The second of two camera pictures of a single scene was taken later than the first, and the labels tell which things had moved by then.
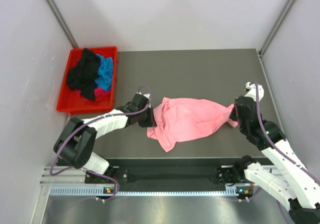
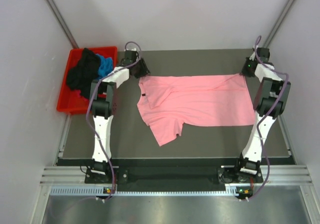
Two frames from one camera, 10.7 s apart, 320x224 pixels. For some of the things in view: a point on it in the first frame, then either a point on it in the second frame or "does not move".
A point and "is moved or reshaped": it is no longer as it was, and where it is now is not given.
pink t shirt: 181,120 is moved or reshaped
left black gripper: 151,122 to 144,71
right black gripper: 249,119 to 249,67
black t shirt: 82,77 does not move
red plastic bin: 70,102 does not move
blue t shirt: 105,72 does not move
